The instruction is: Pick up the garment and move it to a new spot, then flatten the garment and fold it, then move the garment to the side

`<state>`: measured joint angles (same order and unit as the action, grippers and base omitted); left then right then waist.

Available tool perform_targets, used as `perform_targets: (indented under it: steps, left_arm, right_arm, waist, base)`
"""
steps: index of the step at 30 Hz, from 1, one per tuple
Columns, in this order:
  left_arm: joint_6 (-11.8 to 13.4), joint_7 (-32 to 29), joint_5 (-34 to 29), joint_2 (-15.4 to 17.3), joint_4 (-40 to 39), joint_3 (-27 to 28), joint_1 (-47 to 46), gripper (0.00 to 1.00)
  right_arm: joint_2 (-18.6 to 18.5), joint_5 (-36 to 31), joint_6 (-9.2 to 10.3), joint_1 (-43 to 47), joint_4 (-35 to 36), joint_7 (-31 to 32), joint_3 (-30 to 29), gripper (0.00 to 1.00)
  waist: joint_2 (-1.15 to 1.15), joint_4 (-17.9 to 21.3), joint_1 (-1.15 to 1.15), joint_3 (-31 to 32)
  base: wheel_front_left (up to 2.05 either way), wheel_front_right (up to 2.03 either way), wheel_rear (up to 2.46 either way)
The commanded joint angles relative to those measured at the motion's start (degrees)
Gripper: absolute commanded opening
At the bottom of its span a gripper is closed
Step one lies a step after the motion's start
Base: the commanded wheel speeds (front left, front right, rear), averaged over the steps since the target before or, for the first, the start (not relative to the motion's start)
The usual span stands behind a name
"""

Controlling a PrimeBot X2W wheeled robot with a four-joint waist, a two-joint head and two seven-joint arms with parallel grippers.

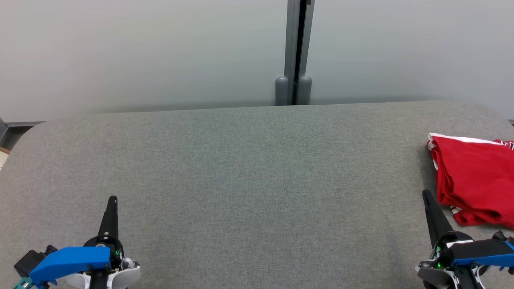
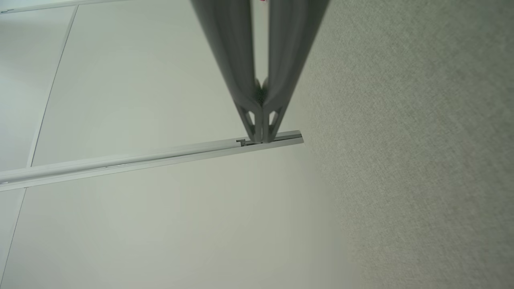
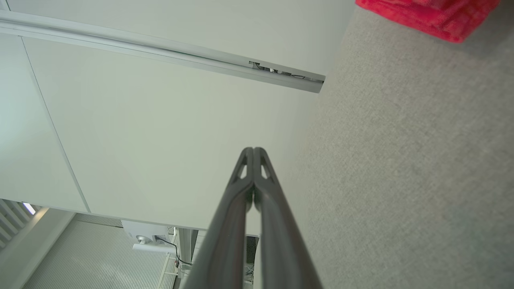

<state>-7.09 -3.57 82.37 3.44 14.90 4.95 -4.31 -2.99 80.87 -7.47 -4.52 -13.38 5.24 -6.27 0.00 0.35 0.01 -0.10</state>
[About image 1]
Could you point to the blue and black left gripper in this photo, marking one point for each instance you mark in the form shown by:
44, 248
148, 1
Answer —
72, 259

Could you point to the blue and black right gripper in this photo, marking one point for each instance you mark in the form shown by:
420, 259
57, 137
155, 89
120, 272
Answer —
478, 253

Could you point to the red t-shirt with white sleeves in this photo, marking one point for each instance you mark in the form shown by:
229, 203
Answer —
478, 220

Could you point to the red Bulls 23 shorts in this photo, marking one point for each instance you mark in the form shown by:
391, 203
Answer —
474, 172

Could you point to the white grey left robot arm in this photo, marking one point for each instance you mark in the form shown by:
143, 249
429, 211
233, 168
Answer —
124, 277

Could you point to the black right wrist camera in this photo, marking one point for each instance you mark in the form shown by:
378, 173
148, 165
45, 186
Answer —
502, 236

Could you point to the grey baseboard rail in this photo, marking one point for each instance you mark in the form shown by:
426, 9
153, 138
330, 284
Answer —
24, 124

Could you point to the grey post foot cap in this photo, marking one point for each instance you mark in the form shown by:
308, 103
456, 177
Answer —
282, 90
304, 90

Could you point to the grey metal partition post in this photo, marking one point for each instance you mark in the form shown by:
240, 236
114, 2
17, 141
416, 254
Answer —
290, 40

